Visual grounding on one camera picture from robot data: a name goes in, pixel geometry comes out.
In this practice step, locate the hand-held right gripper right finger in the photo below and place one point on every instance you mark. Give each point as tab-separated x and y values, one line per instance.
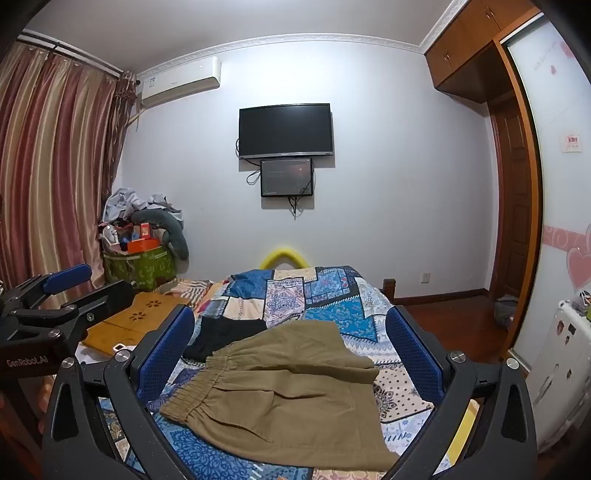
411	357

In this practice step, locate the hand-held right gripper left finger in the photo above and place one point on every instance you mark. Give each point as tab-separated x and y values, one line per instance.
166	357

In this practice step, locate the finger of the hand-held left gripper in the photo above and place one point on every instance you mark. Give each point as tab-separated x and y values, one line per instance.
108	300
69	278

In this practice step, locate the khaki pants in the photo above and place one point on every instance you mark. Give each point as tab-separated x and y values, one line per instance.
286	392

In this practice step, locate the wooden lap desk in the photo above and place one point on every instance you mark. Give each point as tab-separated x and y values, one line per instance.
138	318

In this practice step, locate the black garment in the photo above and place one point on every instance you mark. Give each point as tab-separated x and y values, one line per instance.
221	337

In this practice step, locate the orange box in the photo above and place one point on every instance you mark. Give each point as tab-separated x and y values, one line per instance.
143	245

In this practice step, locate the grey plush pillow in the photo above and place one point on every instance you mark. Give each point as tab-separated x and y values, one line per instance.
174	240

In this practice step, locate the pile of grey clothes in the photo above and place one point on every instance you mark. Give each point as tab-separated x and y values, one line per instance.
122	201

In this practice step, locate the blue patchwork blanket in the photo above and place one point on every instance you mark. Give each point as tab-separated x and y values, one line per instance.
323	295

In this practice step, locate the striped curtain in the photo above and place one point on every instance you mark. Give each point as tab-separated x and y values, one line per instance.
55	161

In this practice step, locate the white cabinet with stickers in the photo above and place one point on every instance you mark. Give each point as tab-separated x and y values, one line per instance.
563	378

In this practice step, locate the wooden door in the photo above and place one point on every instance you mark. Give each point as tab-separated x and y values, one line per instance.
512	194

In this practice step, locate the small black monitor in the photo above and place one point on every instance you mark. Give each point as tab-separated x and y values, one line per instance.
286	177

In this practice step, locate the white wardrobe sliding door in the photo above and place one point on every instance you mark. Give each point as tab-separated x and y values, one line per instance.
563	194

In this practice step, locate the white air conditioner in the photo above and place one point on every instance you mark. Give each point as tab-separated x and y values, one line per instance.
180	83

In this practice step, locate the dark curtain rod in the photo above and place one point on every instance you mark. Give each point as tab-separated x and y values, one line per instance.
69	48

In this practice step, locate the wooden overhead cabinet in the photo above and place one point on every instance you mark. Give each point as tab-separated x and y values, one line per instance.
466	50

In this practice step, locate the wooden bed post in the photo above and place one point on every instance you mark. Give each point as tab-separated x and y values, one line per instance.
389	290

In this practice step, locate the white wall socket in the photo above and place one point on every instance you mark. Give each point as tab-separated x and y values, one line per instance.
425	277

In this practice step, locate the black wall television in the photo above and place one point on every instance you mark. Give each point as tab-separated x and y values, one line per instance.
286	131

